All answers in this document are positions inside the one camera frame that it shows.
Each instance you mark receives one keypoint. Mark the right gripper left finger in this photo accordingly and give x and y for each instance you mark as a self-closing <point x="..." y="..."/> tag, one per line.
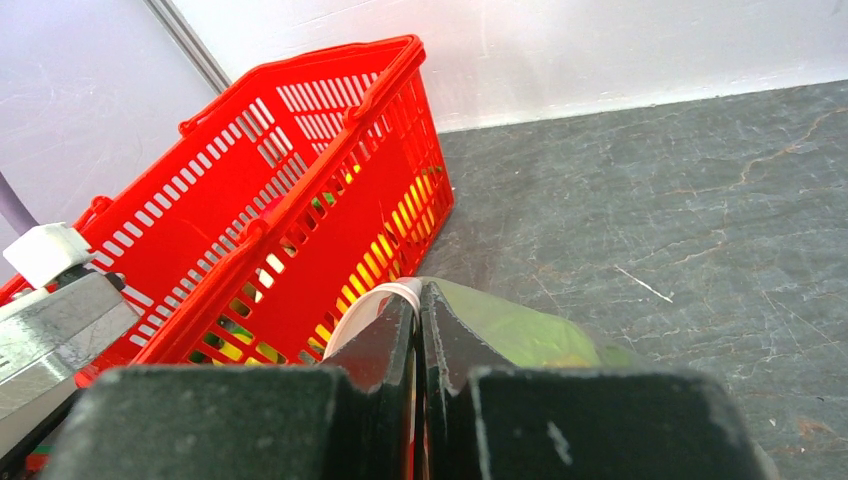
<point x="349" y="417"/>

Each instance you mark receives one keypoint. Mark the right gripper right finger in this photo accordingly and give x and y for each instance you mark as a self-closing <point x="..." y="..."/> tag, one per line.
<point x="488" y="418"/>

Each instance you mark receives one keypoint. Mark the clear zip top bag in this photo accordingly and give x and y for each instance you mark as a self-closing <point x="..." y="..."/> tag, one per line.
<point x="365" y="309"/>

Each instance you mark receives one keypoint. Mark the pale green cabbage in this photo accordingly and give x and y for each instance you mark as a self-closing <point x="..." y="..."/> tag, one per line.
<point x="533" y="339"/>

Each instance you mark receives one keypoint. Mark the red plastic basket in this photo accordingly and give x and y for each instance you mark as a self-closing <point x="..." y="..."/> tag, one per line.
<point x="306" y="183"/>

